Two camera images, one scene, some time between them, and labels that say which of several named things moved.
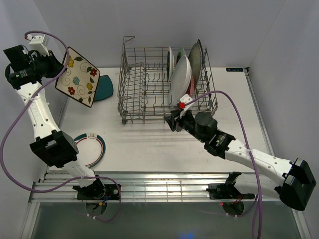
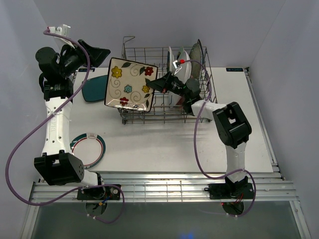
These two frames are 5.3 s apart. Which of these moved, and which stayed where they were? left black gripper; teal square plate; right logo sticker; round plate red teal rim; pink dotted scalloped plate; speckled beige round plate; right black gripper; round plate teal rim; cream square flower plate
Moved: right black gripper; left black gripper; pink dotted scalloped plate; cream square flower plate
Stayed: round plate teal rim; speckled beige round plate; round plate red teal rim; right logo sticker; teal square plate
